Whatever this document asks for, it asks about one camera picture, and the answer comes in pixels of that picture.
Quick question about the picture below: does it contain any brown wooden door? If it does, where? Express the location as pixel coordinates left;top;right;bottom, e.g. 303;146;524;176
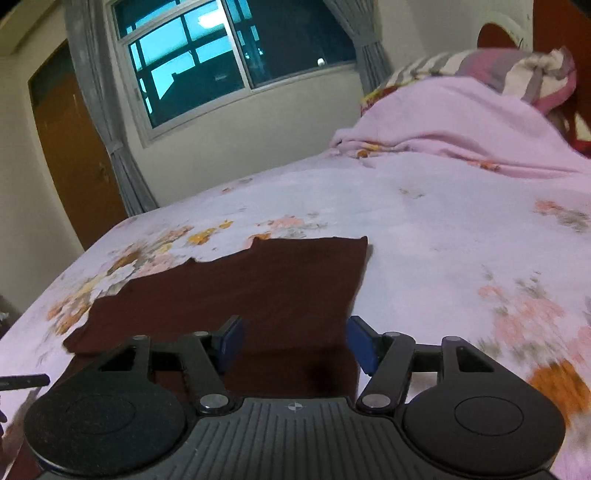
29;43;127;249

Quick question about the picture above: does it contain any window with white frame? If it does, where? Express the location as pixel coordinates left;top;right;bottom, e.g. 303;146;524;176
107;0;355;142

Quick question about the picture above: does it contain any grey curtain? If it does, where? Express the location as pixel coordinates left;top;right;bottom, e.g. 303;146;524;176
63;0;158;216
324;0;393;94

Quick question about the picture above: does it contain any striped pink pillow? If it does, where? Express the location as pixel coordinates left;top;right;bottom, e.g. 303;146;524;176
361;48;577;113

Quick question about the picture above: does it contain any grey curtain left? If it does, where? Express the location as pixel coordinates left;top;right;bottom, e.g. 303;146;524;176
63;0;158;216

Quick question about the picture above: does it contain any grey curtain right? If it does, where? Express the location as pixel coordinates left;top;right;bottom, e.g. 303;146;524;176
324;0;393;94

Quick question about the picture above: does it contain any dark maroon garment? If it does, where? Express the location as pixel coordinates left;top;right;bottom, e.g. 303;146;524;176
59;237;369;398

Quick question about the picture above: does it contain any pink floral bed sheet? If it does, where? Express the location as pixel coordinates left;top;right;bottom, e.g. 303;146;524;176
1;77;590;479

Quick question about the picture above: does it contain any red and white headboard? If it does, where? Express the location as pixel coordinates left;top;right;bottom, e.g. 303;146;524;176
477;1;590;157

